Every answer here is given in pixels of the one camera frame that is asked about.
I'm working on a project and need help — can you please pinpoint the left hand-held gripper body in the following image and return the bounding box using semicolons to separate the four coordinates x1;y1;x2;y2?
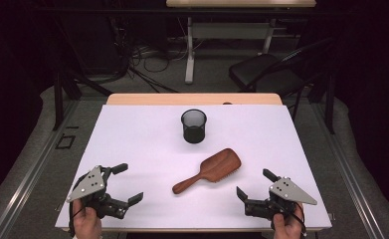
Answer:
66;164;130;220

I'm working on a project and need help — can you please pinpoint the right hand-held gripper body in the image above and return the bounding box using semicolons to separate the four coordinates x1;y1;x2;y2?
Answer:
244;176;318;222

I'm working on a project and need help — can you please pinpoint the brown wooden hairbrush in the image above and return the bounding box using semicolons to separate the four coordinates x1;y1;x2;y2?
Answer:
171;147;243;195

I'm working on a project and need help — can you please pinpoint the black mesh cup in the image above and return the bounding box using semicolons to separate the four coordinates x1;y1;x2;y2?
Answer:
180;109;208;144

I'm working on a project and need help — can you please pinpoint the person's right hand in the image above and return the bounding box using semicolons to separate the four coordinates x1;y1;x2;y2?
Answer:
273;203;305;239

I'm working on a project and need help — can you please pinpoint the person's left hand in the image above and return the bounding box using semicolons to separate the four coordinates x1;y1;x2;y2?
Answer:
72;198;102;239

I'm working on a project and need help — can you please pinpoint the black metal stand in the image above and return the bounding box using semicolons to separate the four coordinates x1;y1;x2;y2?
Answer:
51;71;114;131
309;73;336;135

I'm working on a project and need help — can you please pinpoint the black folding chair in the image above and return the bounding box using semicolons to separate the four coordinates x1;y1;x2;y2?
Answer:
229;37;336;122

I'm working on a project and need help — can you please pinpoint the white metal desk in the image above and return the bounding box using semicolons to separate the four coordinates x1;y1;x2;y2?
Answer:
165;0;317;85

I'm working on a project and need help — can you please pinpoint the black metal bar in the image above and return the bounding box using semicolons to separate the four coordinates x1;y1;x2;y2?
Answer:
32;6;349;17

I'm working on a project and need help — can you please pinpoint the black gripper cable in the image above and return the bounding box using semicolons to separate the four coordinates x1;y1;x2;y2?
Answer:
292;202;308;237
68;200;77;237

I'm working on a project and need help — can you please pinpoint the bundle of floor cables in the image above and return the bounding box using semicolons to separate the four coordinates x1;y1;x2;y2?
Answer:
115;16;191;95

